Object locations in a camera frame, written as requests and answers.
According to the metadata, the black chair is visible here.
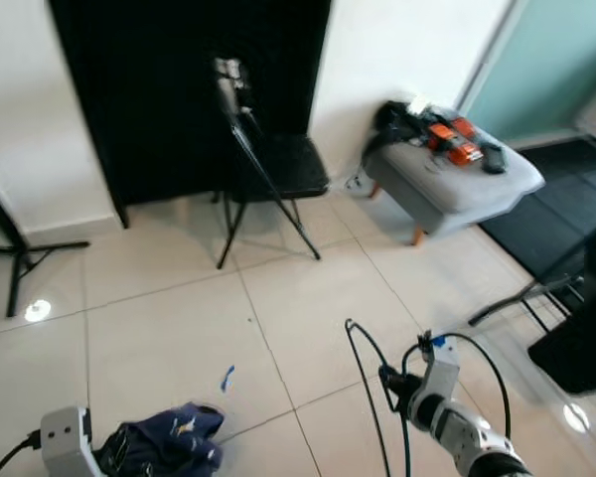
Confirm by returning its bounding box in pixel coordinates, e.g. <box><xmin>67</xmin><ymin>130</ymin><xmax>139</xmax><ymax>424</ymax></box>
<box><xmin>214</xmin><ymin>132</ymin><xmax>331</xmax><ymax>271</ymax></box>

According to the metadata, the orange black device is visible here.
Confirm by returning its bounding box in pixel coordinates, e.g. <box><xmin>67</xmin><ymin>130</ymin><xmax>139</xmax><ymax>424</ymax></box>
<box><xmin>425</xmin><ymin>121</ymin><xmax>460</xmax><ymax>150</ymax></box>
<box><xmin>445</xmin><ymin>139</ymin><xmax>484</xmax><ymax>167</ymax></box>

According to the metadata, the black remote control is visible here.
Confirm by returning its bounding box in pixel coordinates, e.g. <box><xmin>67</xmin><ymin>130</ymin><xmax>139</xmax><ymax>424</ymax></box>
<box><xmin>480</xmin><ymin>142</ymin><xmax>508</xmax><ymax>176</ymax></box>

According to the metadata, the black door panel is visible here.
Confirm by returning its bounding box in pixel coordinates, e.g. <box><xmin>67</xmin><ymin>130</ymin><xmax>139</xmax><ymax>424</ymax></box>
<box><xmin>48</xmin><ymin>0</ymin><xmax>332</xmax><ymax>212</ymax></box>

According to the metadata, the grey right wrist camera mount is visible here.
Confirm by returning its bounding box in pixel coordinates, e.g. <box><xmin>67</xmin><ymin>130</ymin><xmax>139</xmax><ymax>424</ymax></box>
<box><xmin>417</xmin><ymin>333</ymin><xmax>464</xmax><ymax>403</ymax></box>

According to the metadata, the black tripod with camera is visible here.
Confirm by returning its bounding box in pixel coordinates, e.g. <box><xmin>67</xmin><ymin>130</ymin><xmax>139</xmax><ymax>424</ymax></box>
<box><xmin>214</xmin><ymin>57</ymin><xmax>324</xmax><ymax>264</ymax></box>

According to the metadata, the black tripod stand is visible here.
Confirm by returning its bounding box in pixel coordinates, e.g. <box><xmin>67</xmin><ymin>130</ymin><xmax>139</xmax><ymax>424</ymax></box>
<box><xmin>0</xmin><ymin>171</ymin><xmax>92</xmax><ymax>319</ymax></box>

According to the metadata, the teal glass door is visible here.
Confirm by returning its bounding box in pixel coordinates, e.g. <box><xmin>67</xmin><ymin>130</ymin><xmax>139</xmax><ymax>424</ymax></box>
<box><xmin>462</xmin><ymin>0</ymin><xmax>596</xmax><ymax>147</ymax></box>

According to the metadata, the navy blue t-shirt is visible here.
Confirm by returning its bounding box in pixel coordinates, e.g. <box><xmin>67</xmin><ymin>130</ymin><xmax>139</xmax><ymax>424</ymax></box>
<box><xmin>94</xmin><ymin>401</ymin><xmax>226</xmax><ymax>477</ymax></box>

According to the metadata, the black strap bag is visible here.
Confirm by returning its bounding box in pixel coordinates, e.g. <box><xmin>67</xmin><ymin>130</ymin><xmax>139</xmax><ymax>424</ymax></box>
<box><xmin>372</xmin><ymin>99</ymin><xmax>433</xmax><ymax>152</ymax></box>

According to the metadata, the grey upholstered stool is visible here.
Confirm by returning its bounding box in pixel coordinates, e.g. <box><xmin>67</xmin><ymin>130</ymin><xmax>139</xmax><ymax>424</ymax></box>
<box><xmin>363</xmin><ymin>107</ymin><xmax>545</xmax><ymax>246</ymax></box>

